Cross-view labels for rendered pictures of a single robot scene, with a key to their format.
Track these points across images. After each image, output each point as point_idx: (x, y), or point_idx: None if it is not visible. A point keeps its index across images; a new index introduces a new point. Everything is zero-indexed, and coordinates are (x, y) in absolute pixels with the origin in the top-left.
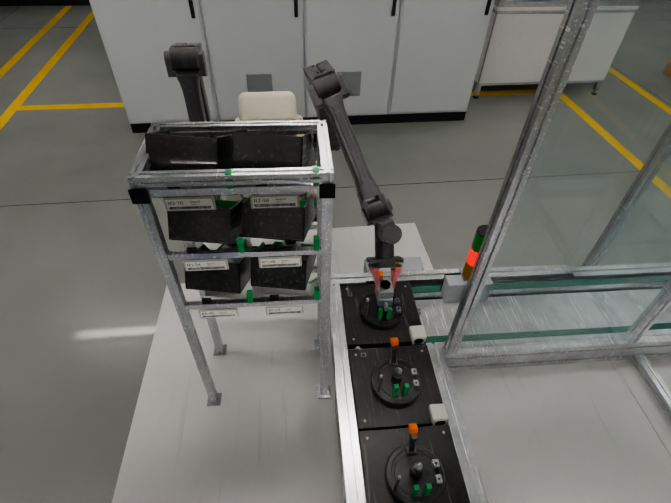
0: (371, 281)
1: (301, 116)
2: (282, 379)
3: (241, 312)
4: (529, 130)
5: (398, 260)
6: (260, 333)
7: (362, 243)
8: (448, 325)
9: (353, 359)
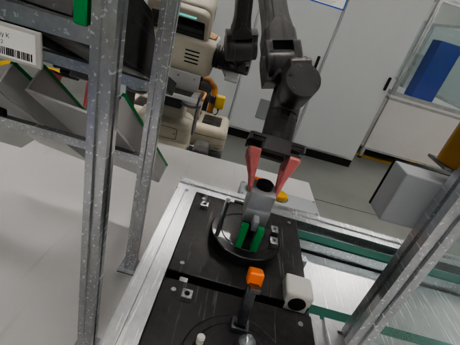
0: (242, 202)
1: (219, 36)
2: (28, 299)
3: (46, 191)
4: None
5: (298, 146)
6: (50, 222)
7: (244, 179)
8: (345, 301)
9: (165, 296)
